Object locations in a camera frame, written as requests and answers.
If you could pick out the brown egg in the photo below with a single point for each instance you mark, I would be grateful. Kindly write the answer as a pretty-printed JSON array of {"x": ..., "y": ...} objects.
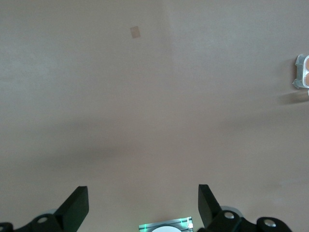
[
  {"x": 307, "y": 81},
  {"x": 307, "y": 65}
]

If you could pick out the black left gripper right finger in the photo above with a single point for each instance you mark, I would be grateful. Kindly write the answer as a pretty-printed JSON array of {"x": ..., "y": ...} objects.
[{"x": 210, "y": 212}]

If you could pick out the clear plastic egg box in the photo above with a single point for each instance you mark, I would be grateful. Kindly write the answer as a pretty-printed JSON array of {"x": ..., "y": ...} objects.
[{"x": 299, "y": 70}]

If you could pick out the brown square tape patch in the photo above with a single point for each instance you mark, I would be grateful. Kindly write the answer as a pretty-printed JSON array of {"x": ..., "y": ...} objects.
[{"x": 135, "y": 32}]

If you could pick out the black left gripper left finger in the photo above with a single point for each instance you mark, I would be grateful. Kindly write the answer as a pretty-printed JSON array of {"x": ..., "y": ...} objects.
[{"x": 72, "y": 212}]

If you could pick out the aluminium left arm base plate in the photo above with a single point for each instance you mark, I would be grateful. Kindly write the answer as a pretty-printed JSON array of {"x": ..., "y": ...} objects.
[{"x": 147, "y": 226}]

